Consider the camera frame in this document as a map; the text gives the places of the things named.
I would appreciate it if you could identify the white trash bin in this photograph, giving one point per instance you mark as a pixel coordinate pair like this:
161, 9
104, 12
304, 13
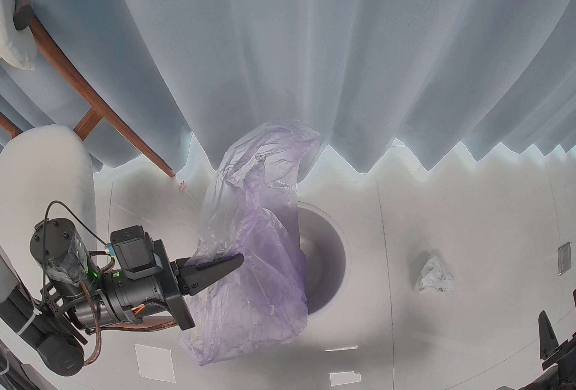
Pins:
324, 253

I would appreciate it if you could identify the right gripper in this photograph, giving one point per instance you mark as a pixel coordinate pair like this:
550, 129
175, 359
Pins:
564, 356

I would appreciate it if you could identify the purple plastic bag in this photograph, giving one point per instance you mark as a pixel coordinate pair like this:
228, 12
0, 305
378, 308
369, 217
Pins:
252, 244

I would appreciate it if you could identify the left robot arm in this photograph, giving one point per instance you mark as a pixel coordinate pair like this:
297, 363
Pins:
58, 347

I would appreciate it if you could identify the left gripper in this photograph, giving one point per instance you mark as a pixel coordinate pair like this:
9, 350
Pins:
139, 293

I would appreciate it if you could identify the crumpled white paper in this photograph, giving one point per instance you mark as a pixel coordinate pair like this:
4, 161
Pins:
434, 275

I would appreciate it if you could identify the pale blue curtain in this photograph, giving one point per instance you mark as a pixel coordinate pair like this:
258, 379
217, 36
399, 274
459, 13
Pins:
315, 42

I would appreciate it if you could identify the white cushioned wooden chair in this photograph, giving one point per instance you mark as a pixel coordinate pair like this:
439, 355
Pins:
45, 168

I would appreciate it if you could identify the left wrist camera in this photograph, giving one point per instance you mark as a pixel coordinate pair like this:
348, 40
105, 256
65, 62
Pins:
132, 249

